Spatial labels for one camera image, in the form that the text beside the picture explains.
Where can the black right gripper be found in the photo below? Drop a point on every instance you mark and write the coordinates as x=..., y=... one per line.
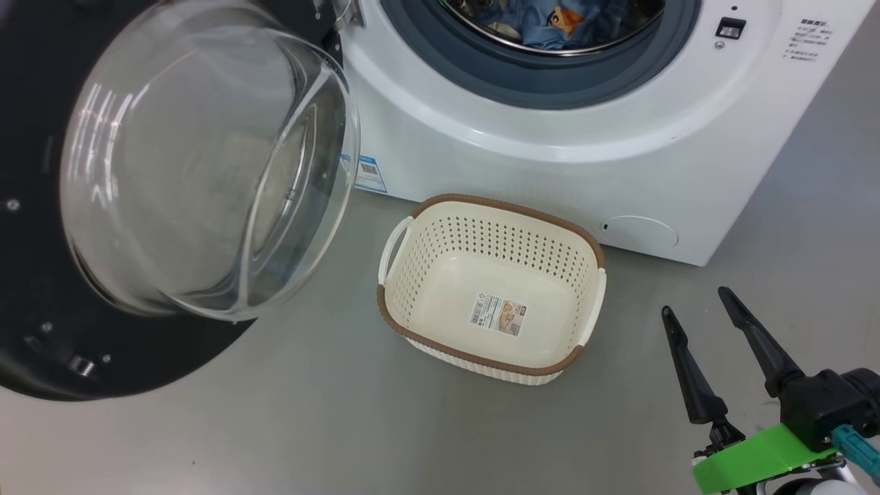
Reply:
x=825, y=405

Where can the blue printed garment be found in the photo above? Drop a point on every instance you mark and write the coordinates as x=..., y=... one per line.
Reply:
x=536, y=24

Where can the black round glass washer door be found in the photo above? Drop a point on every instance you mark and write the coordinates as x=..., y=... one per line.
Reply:
x=172, y=172

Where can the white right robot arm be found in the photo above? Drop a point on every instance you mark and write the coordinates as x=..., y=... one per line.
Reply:
x=818, y=487

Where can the white front-load washing machine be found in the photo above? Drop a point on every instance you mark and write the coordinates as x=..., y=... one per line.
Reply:
x=550, y=158

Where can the cream perforated basket brown rim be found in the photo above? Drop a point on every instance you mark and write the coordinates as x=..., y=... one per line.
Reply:
x=440, y=289

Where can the grey rubber door gasket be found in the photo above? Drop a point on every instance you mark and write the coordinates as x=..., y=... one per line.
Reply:
x=550, y=79

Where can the green right wrist guard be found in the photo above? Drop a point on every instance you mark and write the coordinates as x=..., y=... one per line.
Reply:
x=749, y=460

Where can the round white filter cover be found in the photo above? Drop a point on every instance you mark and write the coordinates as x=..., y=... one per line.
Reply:
x=639, y=234

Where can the paper product label sticker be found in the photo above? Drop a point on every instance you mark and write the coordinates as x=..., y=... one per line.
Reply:
x=498, y=315

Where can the blue energy label sticker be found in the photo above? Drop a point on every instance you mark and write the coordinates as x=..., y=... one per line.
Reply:
x=368, y=175

